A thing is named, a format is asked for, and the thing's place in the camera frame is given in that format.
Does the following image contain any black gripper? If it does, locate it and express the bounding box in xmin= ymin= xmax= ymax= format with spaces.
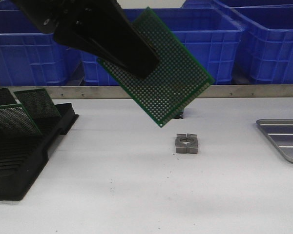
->
xmin=12 ymin=0 xmax=134 ymax=73

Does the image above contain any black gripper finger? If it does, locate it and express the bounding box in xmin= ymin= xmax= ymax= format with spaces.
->
xmin=83 ymin=0 xmax=159 ymax=79

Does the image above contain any green perforated circuit board front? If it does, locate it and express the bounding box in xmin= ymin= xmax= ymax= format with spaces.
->
xmin=98 ymin=7 xmax=214 ymax=127

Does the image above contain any green perforated circuit board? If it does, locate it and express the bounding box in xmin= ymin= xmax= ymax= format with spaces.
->
xmin=98 ymin=7 xmax=214 ymax=127
xmin=0 ymin=88 xmax=17 ymax=106
xmin=14 ymin=88 xmax=61 ymax=119
xmin=0 ymin=103 xmax=42 ymax=138

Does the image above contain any black slotted board rack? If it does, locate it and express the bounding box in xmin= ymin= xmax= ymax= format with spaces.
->
xmin=0 ymin=79 xmax=80 ymax=201

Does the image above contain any silver metal tray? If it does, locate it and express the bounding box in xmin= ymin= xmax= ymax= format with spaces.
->
xmin=256 ymin=119 xmax=293 ymax=163

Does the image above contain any blue crate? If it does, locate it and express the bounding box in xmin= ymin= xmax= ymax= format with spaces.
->
xmin=232 ymin=7 xmax=293 ymax=84
xmin=0 ymin=10 xmax=81 ymax=86
xmin=0 ymin=0 xmax=18 ymax=10
xmin=181 ymin=0 xmax=293 ymax=10
xmin=80 ymin=7 xmax=245 ymax=86

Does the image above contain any blue crate rear left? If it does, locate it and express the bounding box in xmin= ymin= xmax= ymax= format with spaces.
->
xmin=0 ymin=0 xmax=18 ymax=10

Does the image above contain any blue crate centre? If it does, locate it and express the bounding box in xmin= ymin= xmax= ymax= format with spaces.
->
xmin=80 ymin=7 xmax=245 ymax=86

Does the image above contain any red emergency stop button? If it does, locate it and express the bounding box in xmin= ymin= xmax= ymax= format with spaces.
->
xmin=174 ymin=108 xmax=185 ymax=119

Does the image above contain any blue crate rear right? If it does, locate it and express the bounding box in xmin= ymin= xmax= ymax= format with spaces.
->
xmin=181 ymin=0 xmax=293 ymax=10

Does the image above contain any grey metal clamp block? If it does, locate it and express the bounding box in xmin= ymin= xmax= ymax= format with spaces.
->
xmin=175 ymin=134 xmax=199 ymax=154

